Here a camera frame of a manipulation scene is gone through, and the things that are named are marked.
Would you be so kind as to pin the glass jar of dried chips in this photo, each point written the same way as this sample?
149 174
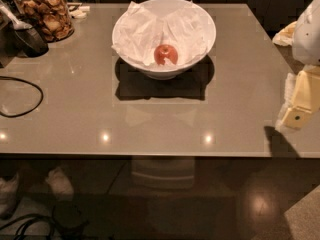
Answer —
51 16

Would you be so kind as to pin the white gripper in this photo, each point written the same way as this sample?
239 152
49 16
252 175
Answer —
309 34

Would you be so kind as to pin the yellow cloth at table edge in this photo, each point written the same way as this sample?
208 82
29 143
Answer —
285 36

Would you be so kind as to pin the white paper liner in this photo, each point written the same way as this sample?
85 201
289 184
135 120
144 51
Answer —
145 26

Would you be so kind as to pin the white shoe left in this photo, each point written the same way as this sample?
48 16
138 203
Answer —
8 195

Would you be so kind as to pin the black round pan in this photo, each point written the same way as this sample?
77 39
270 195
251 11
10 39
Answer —
31 42

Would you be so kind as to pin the white plastic spoon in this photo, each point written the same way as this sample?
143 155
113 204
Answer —
17 24

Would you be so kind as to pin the white shoe right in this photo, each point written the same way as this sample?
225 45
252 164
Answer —
60 184

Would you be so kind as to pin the white ceramic bowl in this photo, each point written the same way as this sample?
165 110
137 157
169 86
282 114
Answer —
169 70

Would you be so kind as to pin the small white items on table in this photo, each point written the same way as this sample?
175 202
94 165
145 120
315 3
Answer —
78 10

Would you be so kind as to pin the red apple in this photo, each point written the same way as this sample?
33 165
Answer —
165 52

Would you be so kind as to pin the white shoe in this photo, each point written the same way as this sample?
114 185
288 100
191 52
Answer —
60 184
8 195

